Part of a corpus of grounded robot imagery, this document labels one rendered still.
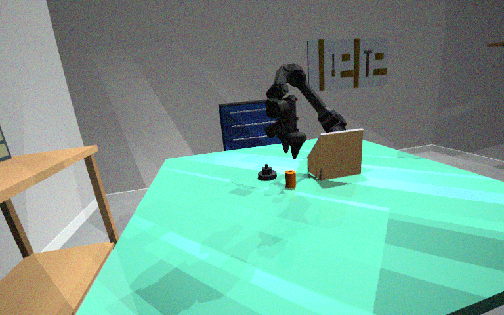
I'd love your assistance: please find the orange knob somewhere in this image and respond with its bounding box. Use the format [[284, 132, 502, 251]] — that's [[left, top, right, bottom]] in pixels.
[[285, 170, 296, 188]]

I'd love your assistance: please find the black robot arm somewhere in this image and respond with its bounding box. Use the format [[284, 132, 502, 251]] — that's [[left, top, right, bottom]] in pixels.
[[264, 63, 347, 138]]

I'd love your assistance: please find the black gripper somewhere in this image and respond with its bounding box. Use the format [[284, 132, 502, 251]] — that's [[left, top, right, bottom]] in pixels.
[[276, 114, 306, 159]]

